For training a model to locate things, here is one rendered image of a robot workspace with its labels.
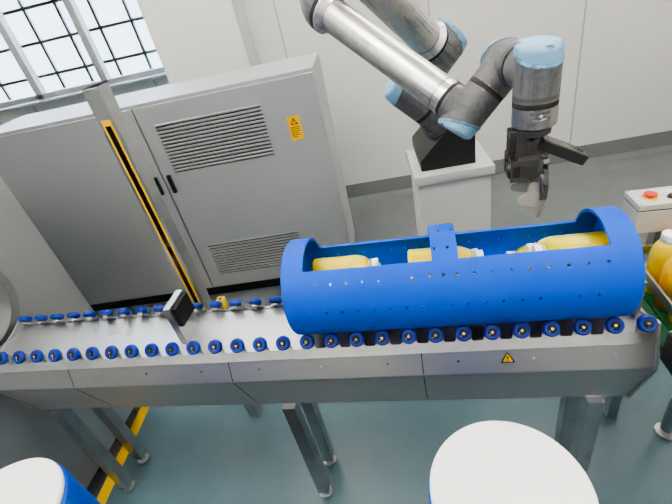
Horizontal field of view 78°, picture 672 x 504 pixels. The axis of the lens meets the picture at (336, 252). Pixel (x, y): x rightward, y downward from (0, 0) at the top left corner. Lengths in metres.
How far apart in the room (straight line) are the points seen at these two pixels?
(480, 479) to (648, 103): 3.99
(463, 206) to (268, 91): 1.28
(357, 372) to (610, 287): 0.69
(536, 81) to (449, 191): 0.93
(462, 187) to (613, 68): 2.67
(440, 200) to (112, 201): 2.15
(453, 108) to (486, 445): 0.72
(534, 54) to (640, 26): 3.39
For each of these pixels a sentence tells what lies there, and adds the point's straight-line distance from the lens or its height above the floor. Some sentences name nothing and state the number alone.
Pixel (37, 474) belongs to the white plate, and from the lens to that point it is 1.29.
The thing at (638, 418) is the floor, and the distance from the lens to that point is 2.36.
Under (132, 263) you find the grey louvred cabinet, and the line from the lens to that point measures 3.37.
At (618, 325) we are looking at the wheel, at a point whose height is 0.97.
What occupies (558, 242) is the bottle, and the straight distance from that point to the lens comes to 1.19.
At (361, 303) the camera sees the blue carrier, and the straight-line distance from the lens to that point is 1.10.
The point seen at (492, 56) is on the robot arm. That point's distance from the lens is 1.07.
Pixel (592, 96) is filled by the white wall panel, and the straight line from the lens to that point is 4.31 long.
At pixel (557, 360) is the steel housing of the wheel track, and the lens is 1.31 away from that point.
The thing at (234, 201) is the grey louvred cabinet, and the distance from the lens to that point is 2.82.
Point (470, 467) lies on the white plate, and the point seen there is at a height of 1.04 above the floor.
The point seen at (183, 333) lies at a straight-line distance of 1.49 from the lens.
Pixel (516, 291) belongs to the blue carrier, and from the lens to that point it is 1.10.
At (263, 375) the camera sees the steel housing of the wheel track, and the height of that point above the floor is 0.86.
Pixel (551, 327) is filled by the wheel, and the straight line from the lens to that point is 1.26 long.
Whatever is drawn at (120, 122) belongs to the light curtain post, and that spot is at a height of 1.58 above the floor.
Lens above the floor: 1.84
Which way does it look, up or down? 33 degrees down
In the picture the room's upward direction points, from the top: 13 degrees counter-clockwise
